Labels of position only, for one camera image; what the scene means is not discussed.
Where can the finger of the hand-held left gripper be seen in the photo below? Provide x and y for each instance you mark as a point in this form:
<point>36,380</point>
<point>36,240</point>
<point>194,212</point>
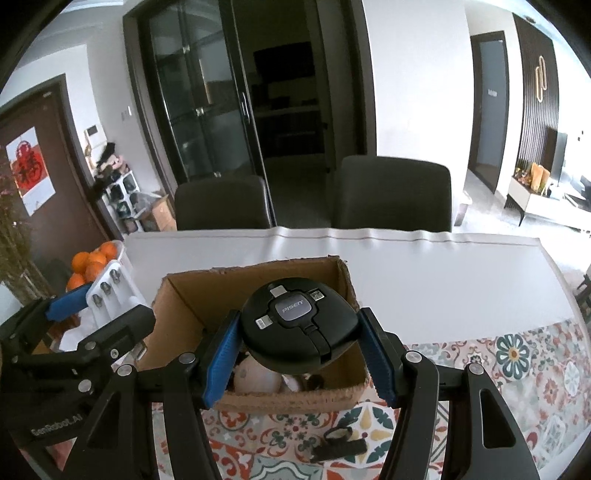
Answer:
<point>120,332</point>
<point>69,302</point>

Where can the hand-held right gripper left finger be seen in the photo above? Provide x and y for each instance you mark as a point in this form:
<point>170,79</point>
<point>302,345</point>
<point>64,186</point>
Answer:
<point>217,364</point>

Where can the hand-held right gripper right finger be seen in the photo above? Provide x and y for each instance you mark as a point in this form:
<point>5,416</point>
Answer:
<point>381,360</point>

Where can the white battery charger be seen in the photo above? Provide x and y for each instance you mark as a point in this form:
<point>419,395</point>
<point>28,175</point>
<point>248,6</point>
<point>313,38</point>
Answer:
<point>117,295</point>

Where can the brown cardboard box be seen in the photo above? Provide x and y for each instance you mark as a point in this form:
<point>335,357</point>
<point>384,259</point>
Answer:
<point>277,404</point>

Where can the small white round gadget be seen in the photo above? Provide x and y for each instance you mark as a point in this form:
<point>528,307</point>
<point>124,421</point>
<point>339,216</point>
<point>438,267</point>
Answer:
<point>292,383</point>

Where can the orange fruit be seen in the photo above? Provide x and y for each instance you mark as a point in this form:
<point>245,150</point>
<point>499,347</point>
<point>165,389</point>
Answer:
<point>108,250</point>
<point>81,261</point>
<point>75,281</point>
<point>94,271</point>

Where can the white plastic fruit basket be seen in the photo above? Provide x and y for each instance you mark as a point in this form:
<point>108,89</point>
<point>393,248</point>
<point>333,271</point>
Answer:
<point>121,251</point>

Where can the dried flower bunch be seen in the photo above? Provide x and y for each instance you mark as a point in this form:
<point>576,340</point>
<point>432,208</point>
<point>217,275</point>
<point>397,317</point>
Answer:
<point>14,249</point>

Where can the white shoe rack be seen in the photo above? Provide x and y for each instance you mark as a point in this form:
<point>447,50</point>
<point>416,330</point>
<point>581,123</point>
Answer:
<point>115,194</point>

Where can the small brown cardboard carton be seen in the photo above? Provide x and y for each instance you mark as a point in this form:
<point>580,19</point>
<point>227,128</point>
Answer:
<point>164,214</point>

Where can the patterned tile-print table runner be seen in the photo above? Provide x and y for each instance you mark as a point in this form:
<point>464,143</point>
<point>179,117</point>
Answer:
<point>508,392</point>

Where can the red and white door poster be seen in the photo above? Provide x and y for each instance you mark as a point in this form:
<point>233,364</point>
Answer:
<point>27,170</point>

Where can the dark upholstered chair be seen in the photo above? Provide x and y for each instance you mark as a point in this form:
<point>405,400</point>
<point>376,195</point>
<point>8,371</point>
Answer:
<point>221,203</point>
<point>392,194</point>

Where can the brown entry door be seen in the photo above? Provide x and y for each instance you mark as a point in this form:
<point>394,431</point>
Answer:
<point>64,138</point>

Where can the white television cabinet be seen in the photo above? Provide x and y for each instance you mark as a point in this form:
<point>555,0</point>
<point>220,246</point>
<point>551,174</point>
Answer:
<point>540,207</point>

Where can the yellow gift bag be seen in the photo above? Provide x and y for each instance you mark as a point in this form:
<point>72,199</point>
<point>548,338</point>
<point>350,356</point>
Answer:
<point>540,177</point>

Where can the black framed glass door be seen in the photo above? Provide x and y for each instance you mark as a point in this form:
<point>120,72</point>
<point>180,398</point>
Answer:
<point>203,92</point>

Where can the dark shelf unit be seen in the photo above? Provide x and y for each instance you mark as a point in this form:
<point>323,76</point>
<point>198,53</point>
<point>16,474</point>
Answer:
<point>286,124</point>

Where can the grey interior door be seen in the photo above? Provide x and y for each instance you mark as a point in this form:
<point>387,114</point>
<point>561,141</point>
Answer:
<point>489,115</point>

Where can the white wall intercom panel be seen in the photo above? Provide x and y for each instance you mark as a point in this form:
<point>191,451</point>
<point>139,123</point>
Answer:
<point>91,130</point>

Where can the gold loop wall light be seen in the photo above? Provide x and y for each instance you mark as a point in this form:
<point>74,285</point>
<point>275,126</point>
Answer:
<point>537,74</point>

